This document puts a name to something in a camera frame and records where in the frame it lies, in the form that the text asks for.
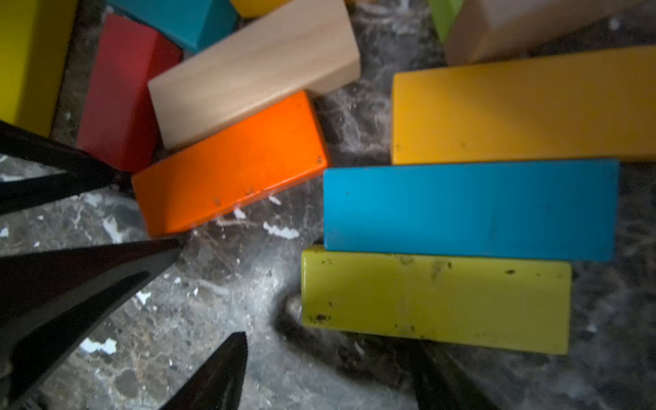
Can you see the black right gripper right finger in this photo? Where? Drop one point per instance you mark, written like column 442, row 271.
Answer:
column 439, row 383

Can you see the teal block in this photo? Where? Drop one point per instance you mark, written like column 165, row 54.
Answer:
column 194, row 25

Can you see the red block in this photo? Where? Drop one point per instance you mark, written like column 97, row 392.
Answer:
column 118, row 125

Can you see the amber yellow short block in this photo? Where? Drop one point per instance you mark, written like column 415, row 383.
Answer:
column 256, row 8

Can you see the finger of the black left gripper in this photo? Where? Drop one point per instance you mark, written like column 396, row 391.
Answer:
column 79, row 174
column 51, row 301

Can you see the yellow-green long block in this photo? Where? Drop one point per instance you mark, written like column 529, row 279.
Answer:
column 504, row 304

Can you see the amber yellow long block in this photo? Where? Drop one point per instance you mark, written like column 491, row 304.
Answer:
column 598, row 104

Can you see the orange block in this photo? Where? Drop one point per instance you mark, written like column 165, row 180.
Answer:
column 279, row 148

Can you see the natural wood short block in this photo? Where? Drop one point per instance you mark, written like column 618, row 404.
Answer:
column 302, row 46

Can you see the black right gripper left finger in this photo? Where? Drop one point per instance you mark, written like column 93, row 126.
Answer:
column 219, row 382

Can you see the natural wood long block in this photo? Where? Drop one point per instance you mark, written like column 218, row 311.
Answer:
column 491, row 30

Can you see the lime green short block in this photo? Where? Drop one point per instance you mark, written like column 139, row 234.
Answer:
column 444, row 13

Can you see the cyan long block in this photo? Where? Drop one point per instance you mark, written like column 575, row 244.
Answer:
column 553, row 210

